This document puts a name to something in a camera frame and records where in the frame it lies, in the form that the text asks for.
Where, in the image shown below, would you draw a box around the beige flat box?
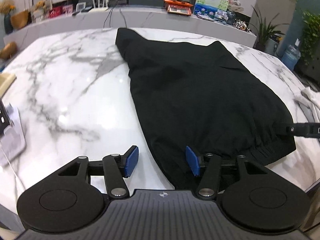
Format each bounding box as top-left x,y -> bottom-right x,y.
0,72 -> 17,98

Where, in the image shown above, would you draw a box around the silver trash can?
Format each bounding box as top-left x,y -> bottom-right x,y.
265,34 -> 283,56

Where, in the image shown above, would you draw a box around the white marble tv console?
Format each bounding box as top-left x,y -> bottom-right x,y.
3,4 -> 258,48

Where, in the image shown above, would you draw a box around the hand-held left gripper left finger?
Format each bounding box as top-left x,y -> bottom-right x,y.
47,145 -> 140,199

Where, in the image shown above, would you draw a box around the dark side cabinet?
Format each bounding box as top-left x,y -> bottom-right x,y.
294,55 -> 320,91

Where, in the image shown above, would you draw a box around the black and white checkered toy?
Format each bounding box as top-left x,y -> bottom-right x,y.
232,19 -> 252,32

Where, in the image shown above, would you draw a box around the light grey sweatshirt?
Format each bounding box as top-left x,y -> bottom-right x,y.
294,86 -> 320,125

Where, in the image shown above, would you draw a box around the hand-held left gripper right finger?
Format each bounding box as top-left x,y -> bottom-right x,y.
185,145 -> 278,201

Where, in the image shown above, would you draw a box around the brown bread loaf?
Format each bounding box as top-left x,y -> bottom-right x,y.
0,42 -> 18,61

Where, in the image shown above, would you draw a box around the dark glass jar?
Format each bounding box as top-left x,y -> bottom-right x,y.
226,10 -> 237,26

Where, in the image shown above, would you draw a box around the blue green tissue box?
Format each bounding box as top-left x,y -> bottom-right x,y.
194,0 -> 229,18

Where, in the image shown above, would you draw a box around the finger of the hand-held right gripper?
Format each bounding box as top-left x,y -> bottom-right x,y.
286,122 -> 320,139

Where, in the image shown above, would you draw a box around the golden bowl vase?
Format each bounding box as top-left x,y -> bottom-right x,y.
10,10 -> 30,29

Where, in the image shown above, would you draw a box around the long-leaf potted plant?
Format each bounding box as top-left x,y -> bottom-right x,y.
249,5 -> 288,52

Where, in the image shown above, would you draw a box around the large blue water jug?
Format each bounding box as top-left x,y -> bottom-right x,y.
281,39 -> 301,71

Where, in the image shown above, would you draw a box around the brown teddy bear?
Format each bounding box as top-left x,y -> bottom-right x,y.
33,0 -> 47,22

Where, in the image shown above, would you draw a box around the black remote device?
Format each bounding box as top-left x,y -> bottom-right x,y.
0,99 -> 11,133

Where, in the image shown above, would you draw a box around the small photo card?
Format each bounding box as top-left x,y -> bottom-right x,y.
214,9 -> 229,23

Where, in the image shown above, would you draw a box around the white wifi router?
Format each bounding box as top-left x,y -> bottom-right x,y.
89,0 -> 110,13

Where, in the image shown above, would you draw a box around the black power cable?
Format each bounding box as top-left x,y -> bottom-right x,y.
103,1 -> 118,28
119,8 -> 129,28

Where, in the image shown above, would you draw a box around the round decorative fan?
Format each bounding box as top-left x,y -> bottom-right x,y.
227,0 -> 243,12

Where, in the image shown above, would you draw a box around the red orange box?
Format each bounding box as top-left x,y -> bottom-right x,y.
163,0 -> 194,16

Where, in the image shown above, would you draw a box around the green leafy climbing plant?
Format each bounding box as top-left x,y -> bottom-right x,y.
299,11 -> 320,67

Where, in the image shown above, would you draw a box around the black shorts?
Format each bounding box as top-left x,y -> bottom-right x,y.
115,27 -> 297,190

